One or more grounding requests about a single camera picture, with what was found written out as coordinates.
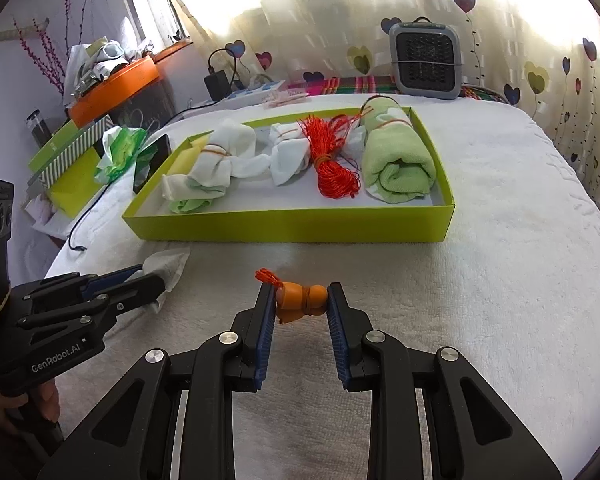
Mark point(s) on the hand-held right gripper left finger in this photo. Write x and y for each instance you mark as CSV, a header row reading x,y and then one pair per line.
x,y
265,330

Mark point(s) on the pink blossom branches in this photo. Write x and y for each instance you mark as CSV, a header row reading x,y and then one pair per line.
x,y
55,72

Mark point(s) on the dark cylindrical jar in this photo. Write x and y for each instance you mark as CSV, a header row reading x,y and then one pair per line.
x,y
38,130

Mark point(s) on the small orange soft bundle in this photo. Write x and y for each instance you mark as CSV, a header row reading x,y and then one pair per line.
x,y
300,302

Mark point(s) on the white nonwoven pouch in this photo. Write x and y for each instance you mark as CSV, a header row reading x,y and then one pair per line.
x,y
167,265

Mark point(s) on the heart print curtain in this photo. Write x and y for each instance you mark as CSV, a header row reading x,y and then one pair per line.
x,y
530,10

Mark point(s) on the black smartphone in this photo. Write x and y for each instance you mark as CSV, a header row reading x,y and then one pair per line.
x,y
152,162

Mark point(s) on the long white sock bundle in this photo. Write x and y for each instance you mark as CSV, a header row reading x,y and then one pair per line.
x,y
225,152

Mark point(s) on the clutter of white packets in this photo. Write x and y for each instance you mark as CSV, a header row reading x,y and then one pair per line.
x,y
97,62

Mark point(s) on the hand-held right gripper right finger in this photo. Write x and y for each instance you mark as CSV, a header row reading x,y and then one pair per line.
x,y
339,330

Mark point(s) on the lime box with striped side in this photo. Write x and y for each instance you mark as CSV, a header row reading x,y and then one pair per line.
x,y
75,152

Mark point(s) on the lime green box tray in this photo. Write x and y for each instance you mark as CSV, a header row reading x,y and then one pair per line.
x,y
280,225

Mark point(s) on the person's left hand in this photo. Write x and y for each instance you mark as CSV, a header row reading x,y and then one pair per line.
x,y
0,410

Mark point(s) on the pink white packet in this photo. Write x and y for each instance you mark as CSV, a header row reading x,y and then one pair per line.
x,y
285,99

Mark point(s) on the orange tray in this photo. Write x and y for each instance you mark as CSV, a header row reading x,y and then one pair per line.
x,y
115,90

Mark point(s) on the black charger adapter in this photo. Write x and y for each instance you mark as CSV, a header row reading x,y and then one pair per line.
x,y
216,86

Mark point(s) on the green tissue packet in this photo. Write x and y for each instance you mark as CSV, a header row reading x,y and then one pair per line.
x,y
120,152

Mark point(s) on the window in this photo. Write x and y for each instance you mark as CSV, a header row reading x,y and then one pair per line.
x,y
150,5

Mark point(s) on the white blue power strip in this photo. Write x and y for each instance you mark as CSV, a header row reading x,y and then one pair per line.
x,y
260,91

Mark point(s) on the yellow sponge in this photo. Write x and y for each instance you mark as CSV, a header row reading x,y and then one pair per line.
x,y
187,157

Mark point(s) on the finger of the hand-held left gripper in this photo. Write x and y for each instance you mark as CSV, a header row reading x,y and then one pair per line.
x,y
140,290
110,280

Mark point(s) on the small green cloth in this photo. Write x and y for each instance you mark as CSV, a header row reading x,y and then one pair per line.
x,y
195,204

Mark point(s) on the green towel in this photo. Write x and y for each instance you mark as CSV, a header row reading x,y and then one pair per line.
x,y
400,160

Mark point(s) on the grey fan heater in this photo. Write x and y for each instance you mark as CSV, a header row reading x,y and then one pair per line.
x,y
425,57

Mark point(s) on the plain lime green box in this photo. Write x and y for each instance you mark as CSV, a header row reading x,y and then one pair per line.
x,y
75,195

